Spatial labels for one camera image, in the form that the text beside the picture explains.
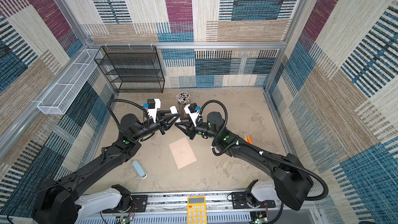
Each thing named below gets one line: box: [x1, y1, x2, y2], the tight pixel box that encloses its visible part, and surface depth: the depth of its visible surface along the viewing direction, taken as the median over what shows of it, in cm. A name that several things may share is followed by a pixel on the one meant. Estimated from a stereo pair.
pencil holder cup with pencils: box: [176, 91, 191, 119], surface depth 93 cm
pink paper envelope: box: [168, 136, 197, 170], surface depth 91 cm
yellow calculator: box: [186, 196, 208, 224], surface depth 72 cm
